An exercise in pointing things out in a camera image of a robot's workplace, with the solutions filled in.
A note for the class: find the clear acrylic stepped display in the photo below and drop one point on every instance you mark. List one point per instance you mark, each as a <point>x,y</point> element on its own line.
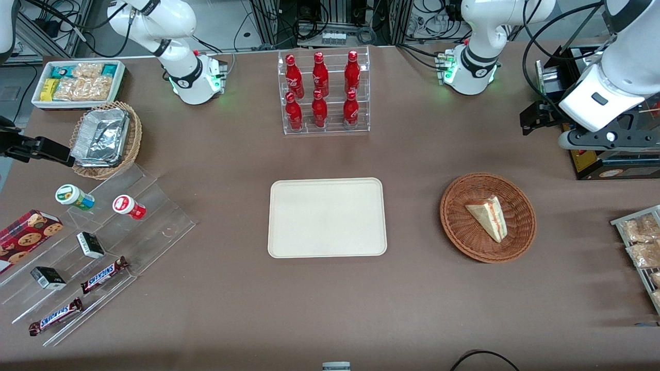
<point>154,226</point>

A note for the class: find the stack of foil trays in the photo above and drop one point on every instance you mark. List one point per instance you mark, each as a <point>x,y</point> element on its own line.
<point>100,136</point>

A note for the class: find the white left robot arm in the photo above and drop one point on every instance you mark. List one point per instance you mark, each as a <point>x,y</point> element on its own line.
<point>479,31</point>

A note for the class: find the beige plastic tray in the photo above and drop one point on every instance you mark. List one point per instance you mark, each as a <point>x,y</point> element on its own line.
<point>325,216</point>

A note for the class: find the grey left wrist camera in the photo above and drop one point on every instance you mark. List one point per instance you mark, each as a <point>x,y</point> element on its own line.
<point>588,139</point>

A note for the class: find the triangle sandwich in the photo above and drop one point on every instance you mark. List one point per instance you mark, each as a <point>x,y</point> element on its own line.
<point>490,219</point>

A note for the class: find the black food warmer cabinet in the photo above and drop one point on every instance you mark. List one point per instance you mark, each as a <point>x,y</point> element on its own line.
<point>593,165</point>

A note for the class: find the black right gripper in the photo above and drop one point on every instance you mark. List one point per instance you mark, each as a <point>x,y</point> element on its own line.
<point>20,145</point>

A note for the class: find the teal snack pack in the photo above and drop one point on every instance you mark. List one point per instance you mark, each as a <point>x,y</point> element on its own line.
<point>61,71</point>
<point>109,70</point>

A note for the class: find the yellow snack pack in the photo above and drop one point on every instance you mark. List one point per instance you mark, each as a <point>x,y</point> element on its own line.
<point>49,89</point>

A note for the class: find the red lid snack cup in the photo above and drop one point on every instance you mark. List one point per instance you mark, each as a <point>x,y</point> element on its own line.
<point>126,206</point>

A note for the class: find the brown Snickers bar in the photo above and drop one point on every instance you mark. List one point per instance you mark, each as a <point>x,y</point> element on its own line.
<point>55,316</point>
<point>103,275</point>

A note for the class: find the green lid snack cup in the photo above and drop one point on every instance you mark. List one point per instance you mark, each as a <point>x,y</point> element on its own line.
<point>72,196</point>

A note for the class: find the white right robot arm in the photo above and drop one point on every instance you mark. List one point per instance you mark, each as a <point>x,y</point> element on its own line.
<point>180,67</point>

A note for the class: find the red soda bottle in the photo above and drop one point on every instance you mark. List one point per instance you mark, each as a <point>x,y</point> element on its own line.
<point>351,111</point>
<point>320,74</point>
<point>319,112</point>
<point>294,77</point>
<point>294,114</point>
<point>352,72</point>

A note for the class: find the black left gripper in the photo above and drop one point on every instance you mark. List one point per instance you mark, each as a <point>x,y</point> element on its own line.
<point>547,113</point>

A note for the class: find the tan wicker basket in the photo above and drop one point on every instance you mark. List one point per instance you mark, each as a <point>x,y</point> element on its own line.
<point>135,139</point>

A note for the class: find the white power strip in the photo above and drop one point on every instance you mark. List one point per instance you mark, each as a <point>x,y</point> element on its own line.
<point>333,38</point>

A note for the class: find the white snack bin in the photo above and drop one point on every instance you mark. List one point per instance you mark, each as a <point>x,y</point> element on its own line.
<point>119,82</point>

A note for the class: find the brown round wicker basket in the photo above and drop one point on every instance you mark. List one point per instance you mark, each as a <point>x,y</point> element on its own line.
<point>464,232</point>

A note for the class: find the clear bag of crackers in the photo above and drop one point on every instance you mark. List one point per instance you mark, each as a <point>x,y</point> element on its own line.
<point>87,70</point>
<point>82,89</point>

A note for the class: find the clear acrylic bottle rack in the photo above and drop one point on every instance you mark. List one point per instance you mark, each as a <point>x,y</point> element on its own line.
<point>335,129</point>

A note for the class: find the clear bag of snacks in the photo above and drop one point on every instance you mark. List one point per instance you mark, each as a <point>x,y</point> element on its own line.
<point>656,279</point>
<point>657,298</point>
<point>642,229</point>
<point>644,255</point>

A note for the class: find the red cookie box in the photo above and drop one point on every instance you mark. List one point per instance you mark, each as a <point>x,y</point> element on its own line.
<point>26,237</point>

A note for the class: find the small black carton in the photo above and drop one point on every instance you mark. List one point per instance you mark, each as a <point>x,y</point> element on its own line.
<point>91,245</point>
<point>48,278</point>

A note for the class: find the small grey device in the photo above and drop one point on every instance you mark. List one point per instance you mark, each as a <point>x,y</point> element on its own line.
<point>336,367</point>

